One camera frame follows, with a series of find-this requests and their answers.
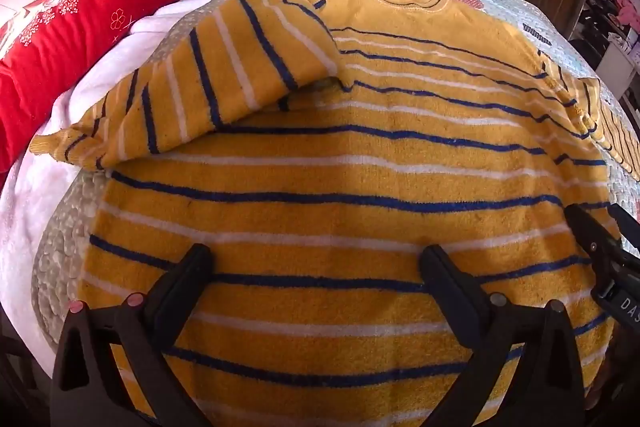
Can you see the yellow striped sweater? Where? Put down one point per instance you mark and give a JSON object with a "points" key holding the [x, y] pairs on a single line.
{"points": [[330, 172]]}

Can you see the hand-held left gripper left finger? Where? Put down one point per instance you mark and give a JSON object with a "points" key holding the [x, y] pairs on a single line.
{"points": [[186, 276]]}

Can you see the printed quilted bedspread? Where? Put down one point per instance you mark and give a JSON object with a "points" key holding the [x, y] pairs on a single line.
{"points": [[55, 237]]}

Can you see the red embroidered pillow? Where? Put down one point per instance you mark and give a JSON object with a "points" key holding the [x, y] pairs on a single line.
{"points": [[105, 12]]}

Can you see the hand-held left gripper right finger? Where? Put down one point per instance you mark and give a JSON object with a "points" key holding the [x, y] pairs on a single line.
{"points": [[445, 277]]}

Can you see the cluttered side shelf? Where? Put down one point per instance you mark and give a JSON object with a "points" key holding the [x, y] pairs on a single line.
{"points": [[612, 9]]}

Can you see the white cabinet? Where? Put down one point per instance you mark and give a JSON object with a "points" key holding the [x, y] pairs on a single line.
{"points": [[617, 67]]}

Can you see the pale pink blanket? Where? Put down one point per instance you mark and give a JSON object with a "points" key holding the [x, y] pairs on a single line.
{"points": [[30, 202]]}

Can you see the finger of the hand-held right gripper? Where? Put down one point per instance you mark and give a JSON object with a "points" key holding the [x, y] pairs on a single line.
{"points": [[592, 234], [627, 229]]}

